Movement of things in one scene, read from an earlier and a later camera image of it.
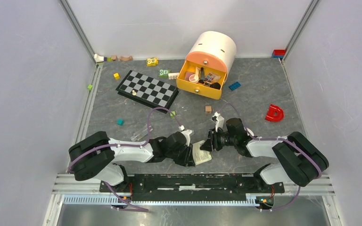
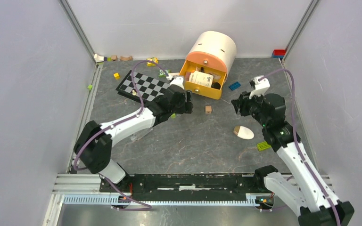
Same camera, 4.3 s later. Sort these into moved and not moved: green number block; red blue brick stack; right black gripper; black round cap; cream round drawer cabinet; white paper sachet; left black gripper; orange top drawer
Moved: right black gripper; left black gripper; white paper sachet
Not moved: black round cap; cream round drawer cabinet; red blue brick stack; orange top drawer; green number block
